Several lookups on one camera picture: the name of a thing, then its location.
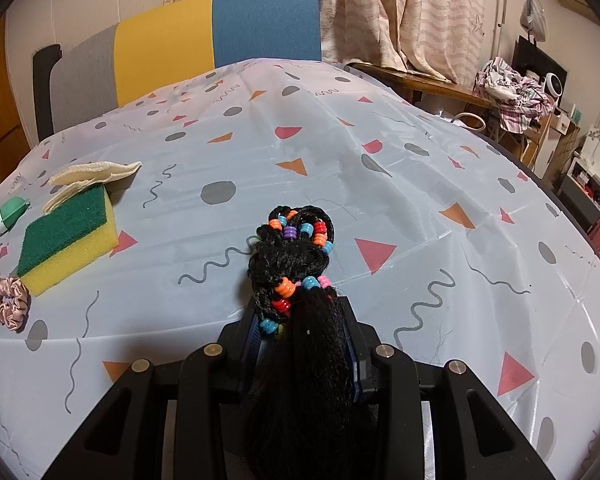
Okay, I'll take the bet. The pink patterned curtain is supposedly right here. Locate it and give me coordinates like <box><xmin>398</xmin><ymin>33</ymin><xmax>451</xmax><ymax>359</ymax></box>
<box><xmin>165</xmin><ymin>0</ymin><xmax>506</xmax><ymax>83</ymax></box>

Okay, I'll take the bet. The wooden bench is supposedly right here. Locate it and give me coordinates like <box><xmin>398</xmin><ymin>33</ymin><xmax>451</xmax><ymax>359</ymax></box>
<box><xmin>350</xmin><ymin>62</ymin><xmax>493</xmax><ymax>111</ymax></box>

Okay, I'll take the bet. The grey yellow blue chair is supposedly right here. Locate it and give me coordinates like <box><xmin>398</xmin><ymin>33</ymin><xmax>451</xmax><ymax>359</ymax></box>
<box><xmin>50</xmin><ymin>0</ymin><xmax>322</xmax><ymax>133</ymax></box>

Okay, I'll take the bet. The green yellow sponge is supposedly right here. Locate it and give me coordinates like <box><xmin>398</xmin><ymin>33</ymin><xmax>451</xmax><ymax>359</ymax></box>
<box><xmin>17</xmin><ymin>183</ymin><xmax>120</xmax><ymax>297</ymax></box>

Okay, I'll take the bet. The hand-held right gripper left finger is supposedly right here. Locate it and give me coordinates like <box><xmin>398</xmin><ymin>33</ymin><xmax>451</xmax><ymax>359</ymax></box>
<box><xmin>42</xmin><ymin>305</ymin><xmax>258</xmax><ymax>480</ymax></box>

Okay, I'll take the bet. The small green white bottle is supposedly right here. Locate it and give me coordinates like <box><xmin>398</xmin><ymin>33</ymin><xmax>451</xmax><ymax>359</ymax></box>
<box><xmin>0</xmin><ymin>197</ymin><xmax>31</xmax><ymax>240</ymax></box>

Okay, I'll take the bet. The black flat screen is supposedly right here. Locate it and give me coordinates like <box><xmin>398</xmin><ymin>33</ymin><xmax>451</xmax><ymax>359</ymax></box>
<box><xmin>511</xmin><ymin>37</ymin><xmax>567</xmax><ymax>96</ymax></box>

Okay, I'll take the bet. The beige bandage roll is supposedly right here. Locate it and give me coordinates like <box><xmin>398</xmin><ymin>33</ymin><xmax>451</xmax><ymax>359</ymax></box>
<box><xmin>42</xmin><ymin>161</ymin><xmax>143</xmax><ymax>213</ymax></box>

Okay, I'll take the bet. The white round fan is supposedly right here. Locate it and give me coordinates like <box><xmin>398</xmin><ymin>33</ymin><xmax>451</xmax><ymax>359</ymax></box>
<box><xmin>542</xmin><ymin>72</ymin><xmax>568</xmax><ymax>108</ymax></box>

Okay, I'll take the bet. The black rolled mat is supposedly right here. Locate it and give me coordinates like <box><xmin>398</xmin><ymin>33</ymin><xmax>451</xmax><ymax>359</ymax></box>
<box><xmin>32</xmin><ymin>44</ymin><xmax>63</xmax><ymax>142</ymax></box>

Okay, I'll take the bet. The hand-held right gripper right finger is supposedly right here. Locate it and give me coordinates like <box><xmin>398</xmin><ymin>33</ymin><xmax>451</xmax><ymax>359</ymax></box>
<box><xmin>337</xmin><ymin>296</ymin><xmax>556</xmax><ymax>480</ymax></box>

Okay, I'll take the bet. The patterned white tablecloth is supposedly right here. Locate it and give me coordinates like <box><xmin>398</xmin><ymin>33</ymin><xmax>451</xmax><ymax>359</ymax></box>
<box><xmin>0</xmin><ymin>57</ymin><xmax>600</xmax><ymax>480</ymax></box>

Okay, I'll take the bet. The black beaded braided hairpiece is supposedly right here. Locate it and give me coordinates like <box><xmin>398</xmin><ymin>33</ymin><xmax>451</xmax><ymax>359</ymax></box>
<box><xmin>242</xmin><ymin>205</ymin><xmax>381</xmax><ymax>480</ymax></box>

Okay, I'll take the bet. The pile of striped clothes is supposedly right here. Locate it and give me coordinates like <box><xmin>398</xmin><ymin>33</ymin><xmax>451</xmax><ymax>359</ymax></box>
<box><xmin>475</xmin><ymin>57</ymin><xmax>556</xmax><ymax>133</ymax></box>

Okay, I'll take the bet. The wooden wardrobe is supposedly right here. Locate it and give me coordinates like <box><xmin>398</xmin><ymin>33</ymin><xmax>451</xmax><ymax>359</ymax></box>
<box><xmin>0</xmin><ymin>15</ymin><xmax>31</xmax><ymax>201</ymax></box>

